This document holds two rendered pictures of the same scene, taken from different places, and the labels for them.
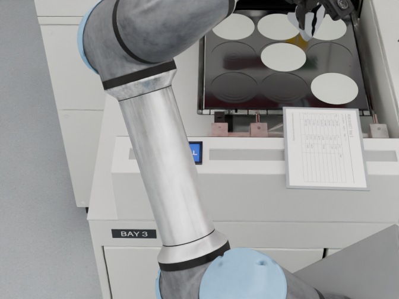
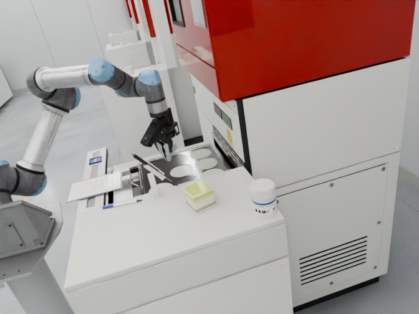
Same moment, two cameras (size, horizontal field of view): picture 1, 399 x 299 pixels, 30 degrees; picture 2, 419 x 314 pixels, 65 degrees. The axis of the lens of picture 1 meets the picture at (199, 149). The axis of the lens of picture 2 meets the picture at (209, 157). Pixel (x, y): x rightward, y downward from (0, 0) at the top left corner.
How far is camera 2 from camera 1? 1.90 m
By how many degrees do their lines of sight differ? 63
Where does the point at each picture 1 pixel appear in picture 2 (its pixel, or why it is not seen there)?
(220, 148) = (98, 166)
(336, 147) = (94, 188)
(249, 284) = not seen: outside the picture
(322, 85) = (162, 185)
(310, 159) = (86, 184)
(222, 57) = (176, 157)
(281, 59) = (179, 171)
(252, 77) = (163, 167)
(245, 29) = (199, 156)
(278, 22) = (209, 162)
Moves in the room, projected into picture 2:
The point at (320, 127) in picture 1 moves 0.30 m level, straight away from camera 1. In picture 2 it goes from (108, 181) to (182, 168)
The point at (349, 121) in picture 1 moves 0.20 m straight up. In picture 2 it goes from (111, 187) to (95, 140)
